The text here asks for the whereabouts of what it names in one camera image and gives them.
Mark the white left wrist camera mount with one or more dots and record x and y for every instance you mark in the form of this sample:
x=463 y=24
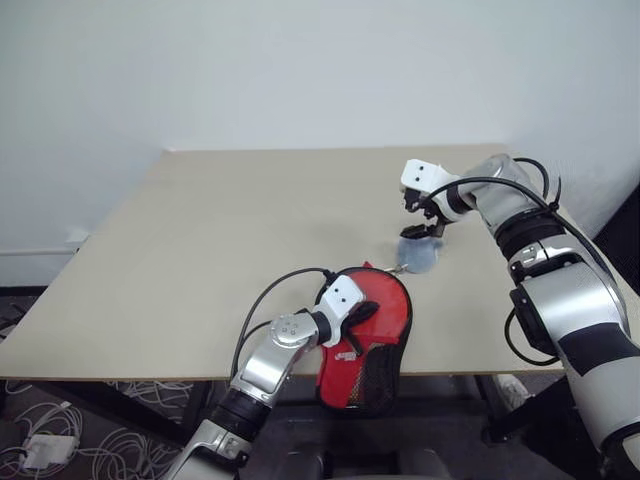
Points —
x=342 y=295

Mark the dark brown cabinet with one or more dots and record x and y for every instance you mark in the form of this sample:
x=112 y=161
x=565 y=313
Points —
x=622 y=235

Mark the white rounded floor object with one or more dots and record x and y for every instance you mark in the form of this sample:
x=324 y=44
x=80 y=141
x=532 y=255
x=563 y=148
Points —
x=511 y=391

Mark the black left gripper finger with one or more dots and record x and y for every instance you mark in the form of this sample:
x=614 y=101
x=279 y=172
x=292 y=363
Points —
x=367 y=312
x=356 y=344

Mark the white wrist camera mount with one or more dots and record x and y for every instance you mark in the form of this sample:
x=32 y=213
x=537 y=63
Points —
x=342 y=295
x=422 y=172

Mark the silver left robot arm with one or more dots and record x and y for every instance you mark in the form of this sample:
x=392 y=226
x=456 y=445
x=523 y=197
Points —
x=265 y=370

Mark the grey fluffy zipper pull pompom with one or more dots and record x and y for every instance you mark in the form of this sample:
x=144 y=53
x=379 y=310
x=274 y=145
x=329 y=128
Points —
x=419 y=255

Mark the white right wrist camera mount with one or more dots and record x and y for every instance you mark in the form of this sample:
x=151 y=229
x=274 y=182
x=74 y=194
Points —
x=422 y=172

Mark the white power adapter box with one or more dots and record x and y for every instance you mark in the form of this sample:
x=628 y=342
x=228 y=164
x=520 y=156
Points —
x=50 y=451

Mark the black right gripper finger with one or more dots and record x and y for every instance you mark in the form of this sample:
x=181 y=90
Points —
x=415 y=232
x=437 y=229

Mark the red mesh pouch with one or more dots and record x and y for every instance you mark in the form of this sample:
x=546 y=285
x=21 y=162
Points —
x=385 y=310

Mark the dark grey rounded shape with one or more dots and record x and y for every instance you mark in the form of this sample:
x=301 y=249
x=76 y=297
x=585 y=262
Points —
x=425 y=465

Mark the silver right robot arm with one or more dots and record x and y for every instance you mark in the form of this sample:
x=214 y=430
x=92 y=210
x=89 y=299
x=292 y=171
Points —
x=565 y=300

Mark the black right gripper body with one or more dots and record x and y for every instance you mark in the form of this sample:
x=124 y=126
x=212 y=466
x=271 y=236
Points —
x=425 y=205

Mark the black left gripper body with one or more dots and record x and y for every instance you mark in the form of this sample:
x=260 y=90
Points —
x=350 y=327

